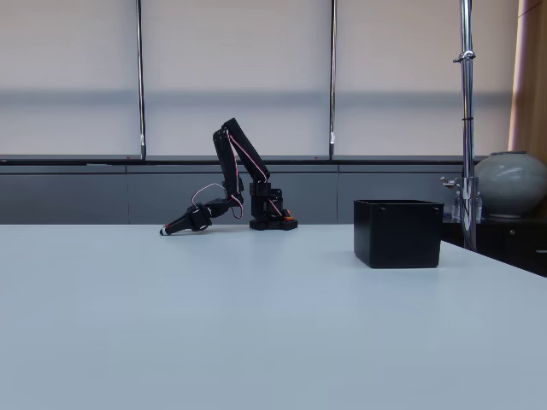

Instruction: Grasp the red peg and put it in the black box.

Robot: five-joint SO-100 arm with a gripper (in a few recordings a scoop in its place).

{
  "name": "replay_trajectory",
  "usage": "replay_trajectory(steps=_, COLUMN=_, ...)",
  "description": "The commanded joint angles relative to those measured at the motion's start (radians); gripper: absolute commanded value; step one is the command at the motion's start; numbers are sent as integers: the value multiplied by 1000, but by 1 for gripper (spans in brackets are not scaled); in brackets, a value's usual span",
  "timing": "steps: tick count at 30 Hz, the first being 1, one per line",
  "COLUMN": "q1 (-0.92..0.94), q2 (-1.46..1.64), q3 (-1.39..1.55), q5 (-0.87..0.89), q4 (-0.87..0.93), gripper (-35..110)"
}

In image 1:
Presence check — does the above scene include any black open box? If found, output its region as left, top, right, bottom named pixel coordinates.
left=353, top=199, right=444, bottom=270

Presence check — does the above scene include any black clamp with orange knob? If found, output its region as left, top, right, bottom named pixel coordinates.
left=278, top=208, right=299, bottom=231

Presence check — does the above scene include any dark window sill ledge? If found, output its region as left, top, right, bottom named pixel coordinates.
left=0, top=154, right=492, bottom=167

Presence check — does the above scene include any white roller blind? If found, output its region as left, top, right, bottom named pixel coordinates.
left=337, top=0, right=515, bottom=157
left=144, top=0, right=332, bottom=157
left=0, top=0, right=138, bottom=157

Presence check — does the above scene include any chrome wingnut pole clamp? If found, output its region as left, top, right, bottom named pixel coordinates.
left=439, top=175, right=480, bottom=202

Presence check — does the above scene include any tall chrome stand pole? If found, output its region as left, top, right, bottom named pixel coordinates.
left=459, top=0, right=479, bottom=251

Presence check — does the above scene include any grey round ceramic vase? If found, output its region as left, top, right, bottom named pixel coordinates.
left=473, top=149, right=547, bottom=220

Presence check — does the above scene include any dark low cabinet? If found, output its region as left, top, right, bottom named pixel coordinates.
left=439, top=213, right=547, bottom=278

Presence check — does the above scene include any red white black servo cable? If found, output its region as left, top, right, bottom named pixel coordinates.
left=191, top=182, right=226, bottom=208
left=227, top=127, right=271, bottom=221
left=267, top=195, right=289, bottom=220

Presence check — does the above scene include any grey wall panel cover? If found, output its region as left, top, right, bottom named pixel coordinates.
left=0, top=164, right=476, bottom=226

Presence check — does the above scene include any metal window post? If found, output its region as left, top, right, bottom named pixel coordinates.
left=328, top=0, right=339, bottom=161
left=135, top=0, right=148, bottom=161

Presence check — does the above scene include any brown wooden wall panel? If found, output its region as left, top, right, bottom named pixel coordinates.
left=507, top=0, right=547, bottom=155

